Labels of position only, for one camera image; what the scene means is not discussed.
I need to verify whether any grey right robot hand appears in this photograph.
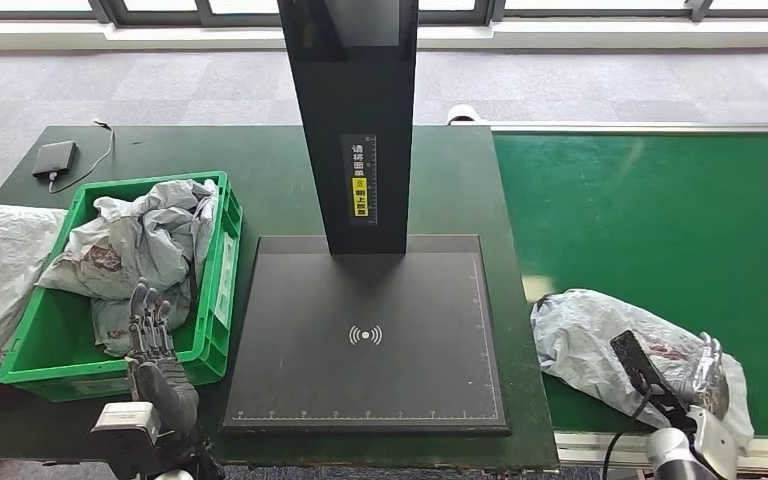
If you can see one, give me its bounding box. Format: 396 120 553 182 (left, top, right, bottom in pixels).
672 332 731 420

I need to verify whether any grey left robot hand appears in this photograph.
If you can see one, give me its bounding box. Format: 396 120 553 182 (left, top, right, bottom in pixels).
124 279 201 435

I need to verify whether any grey plastic mailer parcel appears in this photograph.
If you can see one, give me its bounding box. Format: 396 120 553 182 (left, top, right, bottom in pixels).
36 178 221 303
530 288 755 455
90 284 194 359

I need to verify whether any green conveyor belt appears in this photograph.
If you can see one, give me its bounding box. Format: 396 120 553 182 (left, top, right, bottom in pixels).
493 132 768 440

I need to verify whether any green plastic crate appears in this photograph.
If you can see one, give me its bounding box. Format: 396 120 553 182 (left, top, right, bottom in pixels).
0 170 245 404

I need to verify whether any large crumpled white bag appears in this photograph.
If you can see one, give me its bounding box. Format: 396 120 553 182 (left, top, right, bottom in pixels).
0 201 69 399

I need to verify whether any black power bank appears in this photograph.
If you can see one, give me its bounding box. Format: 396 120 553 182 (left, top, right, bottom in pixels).
32 140 79 179

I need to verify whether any black and yellow column label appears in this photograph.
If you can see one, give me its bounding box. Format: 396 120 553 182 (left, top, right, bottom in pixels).
340 133 379 227

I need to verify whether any black scanner column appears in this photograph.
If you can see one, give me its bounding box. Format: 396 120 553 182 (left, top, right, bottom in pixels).
276 0 420 256

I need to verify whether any small white round object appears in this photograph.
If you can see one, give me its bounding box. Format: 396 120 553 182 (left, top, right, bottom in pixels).
446 104 485 126

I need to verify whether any white windowsill ledge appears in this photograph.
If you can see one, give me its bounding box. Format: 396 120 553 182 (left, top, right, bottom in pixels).
0 21 768 53

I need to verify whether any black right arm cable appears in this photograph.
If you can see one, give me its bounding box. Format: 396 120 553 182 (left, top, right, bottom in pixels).
601 390 654 480

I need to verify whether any black scanner base plate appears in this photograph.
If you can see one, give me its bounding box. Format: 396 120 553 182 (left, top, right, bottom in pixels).
220 234 512 437

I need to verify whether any thin white cable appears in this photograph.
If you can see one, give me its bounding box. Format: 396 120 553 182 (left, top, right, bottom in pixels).
47 118 117 195

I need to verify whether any dark window frame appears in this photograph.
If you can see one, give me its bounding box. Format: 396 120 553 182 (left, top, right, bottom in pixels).
0 0 768 29

